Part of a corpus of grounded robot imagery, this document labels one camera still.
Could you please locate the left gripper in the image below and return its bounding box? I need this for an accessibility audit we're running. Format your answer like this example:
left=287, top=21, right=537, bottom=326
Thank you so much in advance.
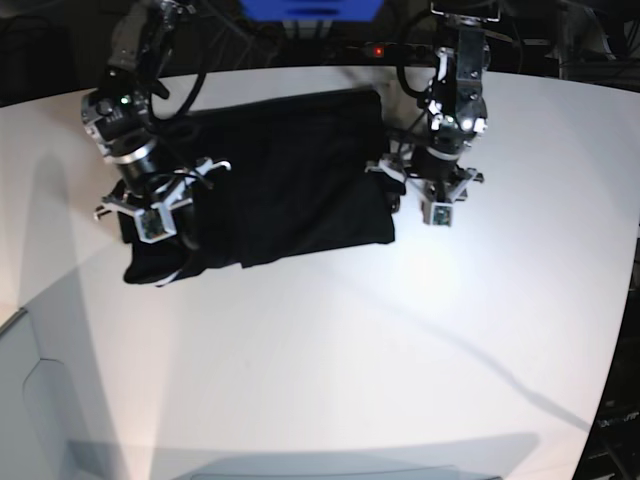
left=365, top=144, right=485, bottom=217

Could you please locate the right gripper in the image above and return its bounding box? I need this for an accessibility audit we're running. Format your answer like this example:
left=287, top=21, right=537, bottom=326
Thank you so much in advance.
left=94, top=144, right=232, bottom=250

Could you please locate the black T-shirt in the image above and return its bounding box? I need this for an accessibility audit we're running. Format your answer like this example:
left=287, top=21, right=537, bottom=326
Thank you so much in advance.
left=119, top=89, right=395, bottom=285

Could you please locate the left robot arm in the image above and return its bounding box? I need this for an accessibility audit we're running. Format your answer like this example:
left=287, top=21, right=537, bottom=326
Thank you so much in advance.
left=367, top=1, right=501, bottom=227

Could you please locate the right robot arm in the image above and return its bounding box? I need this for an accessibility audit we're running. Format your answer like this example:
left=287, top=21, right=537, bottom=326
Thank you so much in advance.
left=81, top=1, right=231, bottom=250

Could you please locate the white shirt label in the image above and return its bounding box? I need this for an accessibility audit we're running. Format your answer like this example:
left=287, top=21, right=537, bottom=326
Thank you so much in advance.
left=154, top=269, right=182, bottom=288

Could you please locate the black power strip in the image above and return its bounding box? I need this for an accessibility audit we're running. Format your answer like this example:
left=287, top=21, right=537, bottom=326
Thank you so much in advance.
left=344, top=42, right=435, bottom=65

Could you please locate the blue box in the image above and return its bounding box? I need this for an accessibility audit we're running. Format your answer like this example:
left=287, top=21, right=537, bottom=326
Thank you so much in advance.
left=241, top=0, right=383, bottom=22

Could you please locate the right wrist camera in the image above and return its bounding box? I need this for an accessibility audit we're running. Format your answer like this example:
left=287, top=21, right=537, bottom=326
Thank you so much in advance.
left=134, top=205, right=177, bottom=244

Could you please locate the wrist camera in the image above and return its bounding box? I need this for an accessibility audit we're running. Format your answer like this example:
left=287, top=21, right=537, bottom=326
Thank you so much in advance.
left=423, top=201, right=454, bottom=227
left=134, top=205, right=177, bottom=244

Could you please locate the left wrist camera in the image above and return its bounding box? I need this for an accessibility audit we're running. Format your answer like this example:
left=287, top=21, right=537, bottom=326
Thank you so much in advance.
left=423, top=201, right=454, bottom=227

